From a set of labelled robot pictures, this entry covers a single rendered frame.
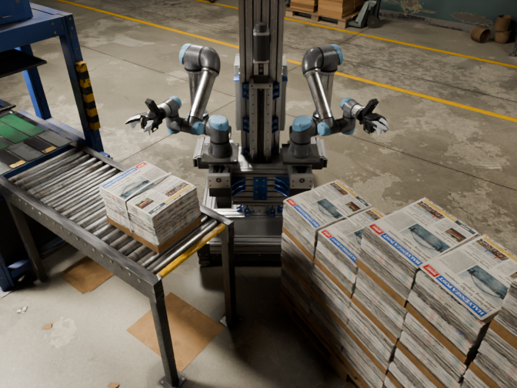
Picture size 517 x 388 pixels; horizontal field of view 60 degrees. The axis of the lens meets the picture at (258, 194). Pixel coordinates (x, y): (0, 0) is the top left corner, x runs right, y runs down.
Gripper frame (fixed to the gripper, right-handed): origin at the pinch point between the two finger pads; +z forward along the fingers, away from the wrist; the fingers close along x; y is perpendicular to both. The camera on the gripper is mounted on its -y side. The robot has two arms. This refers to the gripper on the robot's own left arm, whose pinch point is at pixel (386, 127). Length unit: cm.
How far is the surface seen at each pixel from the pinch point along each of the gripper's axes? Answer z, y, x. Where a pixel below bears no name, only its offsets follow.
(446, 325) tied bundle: 86, 25, 39
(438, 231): 56, 15, 17
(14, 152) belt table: -135, 20, 178
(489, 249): 72, 16, 6
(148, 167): -46, 5, 110
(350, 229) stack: 18, 37, 33
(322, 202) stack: -6, 37, 34
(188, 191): -18, 7, 98
